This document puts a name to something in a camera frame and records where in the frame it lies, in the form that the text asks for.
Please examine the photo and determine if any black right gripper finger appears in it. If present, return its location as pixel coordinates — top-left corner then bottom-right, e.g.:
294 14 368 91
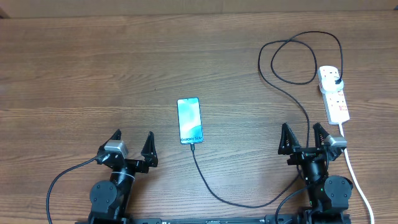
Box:
278 123 301 155
313 123 330 148

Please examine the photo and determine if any blue Samsung Galaxy smartphone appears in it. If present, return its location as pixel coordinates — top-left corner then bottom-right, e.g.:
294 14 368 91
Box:
177 98 203 144

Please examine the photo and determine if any black USB charging cable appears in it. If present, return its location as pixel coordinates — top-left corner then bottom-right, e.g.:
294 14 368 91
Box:
190 30 345 209

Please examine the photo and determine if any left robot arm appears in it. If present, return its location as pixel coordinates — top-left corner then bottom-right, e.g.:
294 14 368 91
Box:
88 130 158 223

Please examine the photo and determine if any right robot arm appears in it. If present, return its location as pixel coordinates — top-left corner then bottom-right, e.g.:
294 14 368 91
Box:
274 123 353 223

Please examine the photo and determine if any white charger adapter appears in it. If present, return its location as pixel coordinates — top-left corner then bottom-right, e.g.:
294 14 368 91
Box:
319 78 344 94

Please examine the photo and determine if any white power strip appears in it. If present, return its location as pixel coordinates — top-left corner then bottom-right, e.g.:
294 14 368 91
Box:
317 65 350 125

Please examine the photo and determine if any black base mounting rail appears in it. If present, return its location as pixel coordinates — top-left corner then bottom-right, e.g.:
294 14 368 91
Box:
75 214 351 224

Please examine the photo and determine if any white power strip cord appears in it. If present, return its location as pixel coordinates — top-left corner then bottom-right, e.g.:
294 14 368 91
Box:
338 123 376 224

